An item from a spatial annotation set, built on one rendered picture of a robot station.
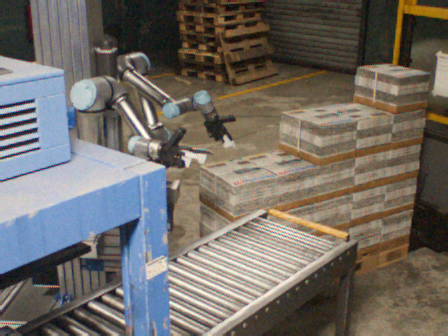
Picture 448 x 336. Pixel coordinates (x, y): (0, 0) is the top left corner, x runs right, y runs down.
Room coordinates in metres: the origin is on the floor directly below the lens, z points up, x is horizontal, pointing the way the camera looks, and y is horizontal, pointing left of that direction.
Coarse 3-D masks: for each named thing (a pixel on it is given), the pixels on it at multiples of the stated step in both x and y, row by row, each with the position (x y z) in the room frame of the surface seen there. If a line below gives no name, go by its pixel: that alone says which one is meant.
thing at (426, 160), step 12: (432, 120) 4.66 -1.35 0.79; (432, 132) 4.32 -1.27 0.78; (444, 132) 4.29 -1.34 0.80; (420, 144) 4.38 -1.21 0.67; (432, 144) 4.30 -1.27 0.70; (444, 144) 4.21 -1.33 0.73; (420, 156) 4.37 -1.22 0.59; (432, 156) 4.29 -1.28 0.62; (444, 156) 4.20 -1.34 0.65; (420, 168) 4.36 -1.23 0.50; (432, 168) 4.27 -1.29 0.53; (444, 168) 4.19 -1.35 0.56; (420, 180) 4.35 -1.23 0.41; (432, 180) 4.26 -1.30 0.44; (444, 180) 4.18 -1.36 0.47; (432, 192) 4.25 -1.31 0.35; (444, 192) 4.16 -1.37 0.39; (444, 204) 4.15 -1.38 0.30
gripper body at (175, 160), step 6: (162, 144) 2.39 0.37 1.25; (162, 150) 2.38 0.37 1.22; (162, 156) 2.39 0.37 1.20; (168, 156) 2.38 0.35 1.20; (174, 156) 2.34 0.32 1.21; (180, 156) 2.33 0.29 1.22; (162, 162) 2.38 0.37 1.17; (168, 162) 2.38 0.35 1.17; (174, 162) 2.33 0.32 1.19; (180, 162) 2.32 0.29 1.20; (180, 168) 2.32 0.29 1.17
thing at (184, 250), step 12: (252, 216) 2.71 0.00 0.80; (264, 216) 2.76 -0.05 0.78; (228, 228) 2.57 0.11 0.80; (204, 240) 2.44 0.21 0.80; (216, 240) 2.48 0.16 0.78; (180, 252) 2.32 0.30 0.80; (96, 288) 2.01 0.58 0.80; (108, 288) 2.01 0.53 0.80; (72, 300) 1.92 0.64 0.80; (84, 300) 1.93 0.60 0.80; (96, 300) 1.95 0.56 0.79; (48, 312) 1.84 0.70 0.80; (60, 312) 1.84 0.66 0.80; (72, 312) 1.86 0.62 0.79; (24, 324) 1.76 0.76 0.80; (36, 324) 1.77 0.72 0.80
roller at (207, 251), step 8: (200, 248) 2.38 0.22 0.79; (208, 248) 2.37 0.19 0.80; (216, 256) 2.32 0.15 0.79; (224, 256) 2.30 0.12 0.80; (232, 256) 2.30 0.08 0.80; (232, 264) 2.26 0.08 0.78; (240, 264) 2.24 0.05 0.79; (248, 264) 2.23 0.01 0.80; (248, 272) 2.21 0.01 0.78; (256, 272) 2.19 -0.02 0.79; (264, 272) 2.18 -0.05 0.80; (272, 272) 2.17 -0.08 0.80; (272, 280) 2.14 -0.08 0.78; (280, 280) 2.12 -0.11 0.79
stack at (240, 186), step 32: (224, 160) 3.44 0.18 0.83; (256, 160) 3.46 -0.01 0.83; (288, 160) 3.47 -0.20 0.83; (352, 160) 3.53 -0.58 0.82; (384, 160) 3.70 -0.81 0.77; (224, 192) 3.13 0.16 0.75; (256, 192) 3.12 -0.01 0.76; (288, 192) 3.25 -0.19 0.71; (320, 192) 3.39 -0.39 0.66; (384, 192) 3.71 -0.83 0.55; (224, 224) 3.12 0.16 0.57; (288, 224) 3.25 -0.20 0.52
